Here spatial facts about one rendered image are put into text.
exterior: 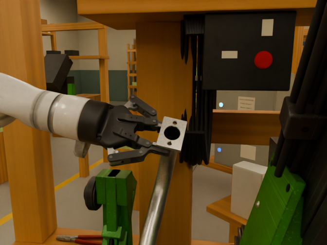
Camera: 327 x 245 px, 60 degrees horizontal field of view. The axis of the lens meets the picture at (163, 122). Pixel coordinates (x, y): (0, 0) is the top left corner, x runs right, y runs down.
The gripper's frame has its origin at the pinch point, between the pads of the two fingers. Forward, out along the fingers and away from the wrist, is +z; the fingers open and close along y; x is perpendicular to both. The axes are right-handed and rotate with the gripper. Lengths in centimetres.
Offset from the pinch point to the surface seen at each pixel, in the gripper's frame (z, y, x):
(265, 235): 15.6, -12.7, -5.2
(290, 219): 16.8, -11.3, -9.8
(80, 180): -110, 70, 305
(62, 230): -28, -13, 55
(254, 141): 22.1, 18.5, 25.7
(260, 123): 22.1, 22.4, 22.1
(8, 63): -46, 19, 16
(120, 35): -319, 769, 747
